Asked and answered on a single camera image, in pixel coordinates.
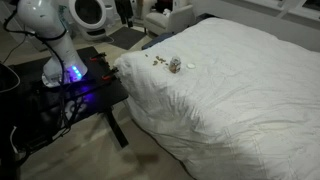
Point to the white armchair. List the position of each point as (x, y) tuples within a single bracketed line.
[(170, 18)]

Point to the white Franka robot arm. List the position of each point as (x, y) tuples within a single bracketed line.
[(46, 20)]

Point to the white quilted duvet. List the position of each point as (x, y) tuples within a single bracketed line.
[(226, 100)]

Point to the white round jar lid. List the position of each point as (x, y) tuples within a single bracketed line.
[(191, 66)]

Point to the dark floor mat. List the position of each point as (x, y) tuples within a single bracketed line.
[(125, 36)]

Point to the clear jar with capsules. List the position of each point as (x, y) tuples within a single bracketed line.
[(174, 65)]

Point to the black robot table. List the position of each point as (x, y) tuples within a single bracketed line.
[(96, 90)]

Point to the red black clamp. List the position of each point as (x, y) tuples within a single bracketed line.
[(110, 73), (98, 57)]

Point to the dark grey ottoman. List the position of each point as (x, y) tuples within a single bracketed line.
[(205, 17)]

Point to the white round litter box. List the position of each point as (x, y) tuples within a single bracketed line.
[(87, 15)]

